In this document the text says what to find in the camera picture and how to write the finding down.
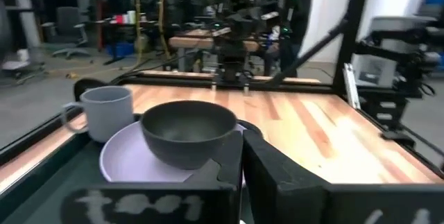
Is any yellow hanging rope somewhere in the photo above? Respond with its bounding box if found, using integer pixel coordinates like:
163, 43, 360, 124
157, 0, 171, 61

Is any dark desk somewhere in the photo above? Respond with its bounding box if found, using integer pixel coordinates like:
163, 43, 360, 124
92, 18, 164, 66

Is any blue bin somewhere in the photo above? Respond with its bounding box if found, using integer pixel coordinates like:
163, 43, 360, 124
105, 42, 136, 59

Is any grey mug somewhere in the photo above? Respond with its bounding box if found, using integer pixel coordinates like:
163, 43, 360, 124
61, 85, 135, 144

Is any black aluminium table frame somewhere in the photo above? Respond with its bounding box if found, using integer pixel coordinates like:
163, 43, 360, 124
0, 0, 444, 183

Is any dark green tray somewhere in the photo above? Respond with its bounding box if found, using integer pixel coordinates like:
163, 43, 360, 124
0, 112, 264, 224

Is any lilac plate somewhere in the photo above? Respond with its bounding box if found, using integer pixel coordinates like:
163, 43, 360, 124
99, 119, 247, 185

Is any wooden table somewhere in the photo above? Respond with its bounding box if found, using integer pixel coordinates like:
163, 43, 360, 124
169, 28, 261, 73

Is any dark grey bowl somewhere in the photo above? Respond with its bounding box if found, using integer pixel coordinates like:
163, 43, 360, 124
140, 99, 239, 171

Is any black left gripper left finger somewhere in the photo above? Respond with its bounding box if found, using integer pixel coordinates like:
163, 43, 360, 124
183, 130, 244, 224

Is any white metal bracket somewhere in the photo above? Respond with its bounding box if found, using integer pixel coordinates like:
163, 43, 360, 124
342, 62, 362, 111

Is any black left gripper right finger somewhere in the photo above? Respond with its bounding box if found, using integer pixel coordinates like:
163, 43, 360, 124
242, 129, 329, 224

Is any white column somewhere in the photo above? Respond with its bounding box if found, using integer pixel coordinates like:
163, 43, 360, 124
9, 0, 42, 49

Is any black equipment stand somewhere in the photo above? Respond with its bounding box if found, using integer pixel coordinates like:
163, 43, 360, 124
353, 26, 438, 150

